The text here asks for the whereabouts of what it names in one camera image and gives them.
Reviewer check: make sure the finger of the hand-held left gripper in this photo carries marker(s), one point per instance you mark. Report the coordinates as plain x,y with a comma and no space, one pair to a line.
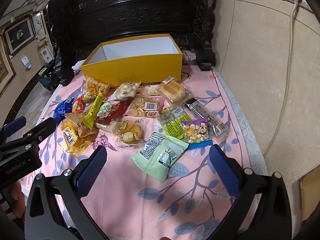
45,128
15,125

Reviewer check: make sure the gold framed picture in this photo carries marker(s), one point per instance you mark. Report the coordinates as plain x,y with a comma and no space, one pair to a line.
5,67

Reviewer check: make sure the flower framed picture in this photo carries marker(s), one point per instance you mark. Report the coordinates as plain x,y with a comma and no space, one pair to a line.
40,27

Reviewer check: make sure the brown cardboard box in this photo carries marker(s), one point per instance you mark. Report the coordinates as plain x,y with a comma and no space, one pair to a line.
311,192

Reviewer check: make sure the purple cartoon pig snack packet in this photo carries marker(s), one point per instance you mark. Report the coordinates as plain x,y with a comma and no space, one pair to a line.
197,132

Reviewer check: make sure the blue snack packet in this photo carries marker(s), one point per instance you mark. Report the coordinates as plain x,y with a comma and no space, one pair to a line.
62,110

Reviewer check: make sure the tan snack packet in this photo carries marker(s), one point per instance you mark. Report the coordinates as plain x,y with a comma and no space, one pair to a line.
76,123

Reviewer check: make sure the green container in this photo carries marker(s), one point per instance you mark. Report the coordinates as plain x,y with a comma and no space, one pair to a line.
43,71

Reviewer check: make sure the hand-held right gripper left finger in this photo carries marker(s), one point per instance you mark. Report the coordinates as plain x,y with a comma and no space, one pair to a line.
92,170

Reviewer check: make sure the round biscuit packet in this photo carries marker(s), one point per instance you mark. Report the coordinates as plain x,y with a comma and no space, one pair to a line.
141,107

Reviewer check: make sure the yellow-green snack packet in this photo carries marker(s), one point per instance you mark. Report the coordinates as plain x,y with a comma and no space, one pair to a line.
172,125

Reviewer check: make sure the small white cracker packet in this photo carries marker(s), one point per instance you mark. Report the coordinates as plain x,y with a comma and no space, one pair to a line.
151,90

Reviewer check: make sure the sesame bar packet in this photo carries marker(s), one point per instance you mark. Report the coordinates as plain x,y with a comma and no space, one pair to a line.
110,128

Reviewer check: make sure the white ball snack packet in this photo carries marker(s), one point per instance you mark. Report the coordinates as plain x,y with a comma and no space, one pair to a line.
125,91

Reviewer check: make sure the orange cracker packet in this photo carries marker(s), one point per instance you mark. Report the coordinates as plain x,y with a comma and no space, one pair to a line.
95,87

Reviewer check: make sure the pink floral tablecloth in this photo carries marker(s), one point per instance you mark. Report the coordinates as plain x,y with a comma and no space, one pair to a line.
140,205

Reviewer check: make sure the yellow clear snack packet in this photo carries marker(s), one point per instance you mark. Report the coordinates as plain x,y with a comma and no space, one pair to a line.
72,138

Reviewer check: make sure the yellow cardboard box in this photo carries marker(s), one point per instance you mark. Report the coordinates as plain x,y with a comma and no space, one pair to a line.
130,72

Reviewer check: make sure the mint green snack packet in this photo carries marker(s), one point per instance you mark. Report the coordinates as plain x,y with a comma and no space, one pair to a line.
160,157

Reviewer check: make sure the yellow stick snack packet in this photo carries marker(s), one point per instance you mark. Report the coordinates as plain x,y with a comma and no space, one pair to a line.
93,110

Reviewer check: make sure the black label snack packet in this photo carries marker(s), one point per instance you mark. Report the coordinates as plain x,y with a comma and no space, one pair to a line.
205,115

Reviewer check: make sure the small red snack packet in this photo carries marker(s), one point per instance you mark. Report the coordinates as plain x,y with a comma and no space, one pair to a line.
78,105

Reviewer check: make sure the yellow cake packet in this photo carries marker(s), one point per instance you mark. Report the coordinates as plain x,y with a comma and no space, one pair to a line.
130,133

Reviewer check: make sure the green white label packet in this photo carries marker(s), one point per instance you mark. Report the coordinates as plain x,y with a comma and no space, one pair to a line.
105,107

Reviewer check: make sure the small wooden framed picture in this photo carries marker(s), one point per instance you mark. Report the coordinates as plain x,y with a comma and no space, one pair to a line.
46,52

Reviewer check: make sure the white paper sheet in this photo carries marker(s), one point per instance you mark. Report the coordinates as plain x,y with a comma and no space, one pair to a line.
78,64

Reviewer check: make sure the dark red snack packet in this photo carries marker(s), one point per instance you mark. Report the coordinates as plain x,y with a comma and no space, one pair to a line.
113,113

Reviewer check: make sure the carved black wooden chair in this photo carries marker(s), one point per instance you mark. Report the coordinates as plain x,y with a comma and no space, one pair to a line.
137,12

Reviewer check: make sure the dark framed picture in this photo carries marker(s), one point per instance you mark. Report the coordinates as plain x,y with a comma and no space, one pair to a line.
20,33

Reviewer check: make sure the white blue wall tag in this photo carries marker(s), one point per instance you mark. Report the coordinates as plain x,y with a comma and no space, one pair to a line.
26,61

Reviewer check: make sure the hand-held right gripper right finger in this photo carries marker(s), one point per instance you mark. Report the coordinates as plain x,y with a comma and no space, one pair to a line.
222,170

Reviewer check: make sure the sliced bread packet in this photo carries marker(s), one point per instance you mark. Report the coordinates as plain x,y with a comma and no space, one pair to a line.
172,90

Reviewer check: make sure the person's left hand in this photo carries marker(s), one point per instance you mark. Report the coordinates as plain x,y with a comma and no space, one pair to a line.
17,196

